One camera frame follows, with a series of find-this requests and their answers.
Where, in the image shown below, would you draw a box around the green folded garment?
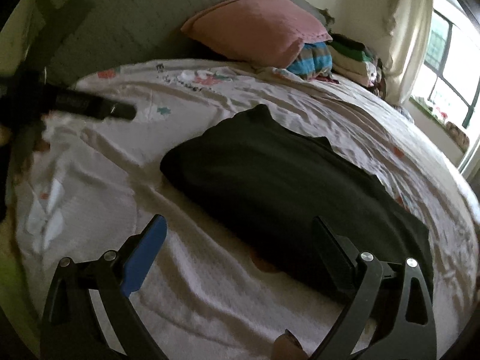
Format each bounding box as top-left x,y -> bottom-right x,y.
330,34 -> 376,62

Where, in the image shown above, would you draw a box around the cloths on windowsill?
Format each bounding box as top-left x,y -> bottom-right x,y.
414,97 -> 471,152

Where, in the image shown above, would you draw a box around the dark framed window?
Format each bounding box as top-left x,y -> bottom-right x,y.
410,5 -> 480,130

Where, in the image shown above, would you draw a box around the green quilted headboard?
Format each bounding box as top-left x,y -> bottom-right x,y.
22,0 -> 332,83

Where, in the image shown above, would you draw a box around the cream curtain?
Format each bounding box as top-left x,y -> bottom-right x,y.
386,0 -> 436,106

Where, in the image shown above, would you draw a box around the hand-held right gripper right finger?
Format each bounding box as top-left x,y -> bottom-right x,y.
311,215 -> 437,360

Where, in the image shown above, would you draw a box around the black shirt with orange patches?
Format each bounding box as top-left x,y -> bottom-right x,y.
160,104 -> 435,306

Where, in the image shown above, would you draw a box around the person's right hand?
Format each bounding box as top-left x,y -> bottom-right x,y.
271,329 -> 310,360

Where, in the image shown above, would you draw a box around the pink quilted pillow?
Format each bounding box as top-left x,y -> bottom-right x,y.
181,0 -> 334,69

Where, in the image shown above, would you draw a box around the strawberry printed bed sheet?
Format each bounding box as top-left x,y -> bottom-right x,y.
7,58 -> 480,360

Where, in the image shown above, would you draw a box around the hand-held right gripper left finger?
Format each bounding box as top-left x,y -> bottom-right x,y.
39,214 -> 171,360

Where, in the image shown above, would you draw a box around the pile of mixed clothes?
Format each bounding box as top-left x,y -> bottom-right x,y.
365,55 -> 392,100

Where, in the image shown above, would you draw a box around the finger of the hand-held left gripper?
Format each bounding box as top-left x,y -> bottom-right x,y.
100,99 -> 137,121

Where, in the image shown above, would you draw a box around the blue striped blanket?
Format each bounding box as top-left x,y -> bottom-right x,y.
287,41 -> 335,81

